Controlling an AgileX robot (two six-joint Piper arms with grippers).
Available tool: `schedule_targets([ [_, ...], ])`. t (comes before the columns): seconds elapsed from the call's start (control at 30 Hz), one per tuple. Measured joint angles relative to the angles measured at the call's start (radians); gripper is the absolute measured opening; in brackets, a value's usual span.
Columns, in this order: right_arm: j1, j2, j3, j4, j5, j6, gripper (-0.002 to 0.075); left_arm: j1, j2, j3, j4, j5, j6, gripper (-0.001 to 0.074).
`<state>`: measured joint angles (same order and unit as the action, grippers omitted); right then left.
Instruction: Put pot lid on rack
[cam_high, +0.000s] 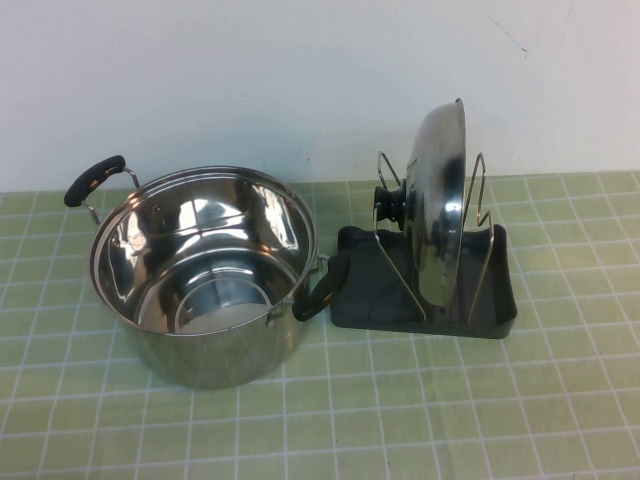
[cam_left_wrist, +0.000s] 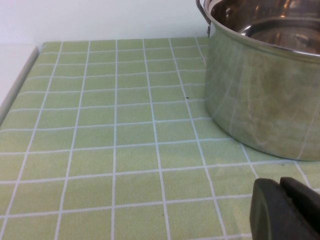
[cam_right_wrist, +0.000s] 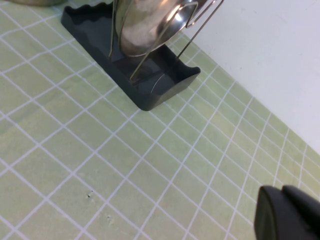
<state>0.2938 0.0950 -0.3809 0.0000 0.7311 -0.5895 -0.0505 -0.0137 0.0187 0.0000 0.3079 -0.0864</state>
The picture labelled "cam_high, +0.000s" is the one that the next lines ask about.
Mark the steel pot lid black knob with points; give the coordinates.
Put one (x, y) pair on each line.
(440, 210)

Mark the dark grey plastic drip tray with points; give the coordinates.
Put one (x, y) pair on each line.
(367, 297)

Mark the green grid table mat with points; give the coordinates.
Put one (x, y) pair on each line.
(350, 425)

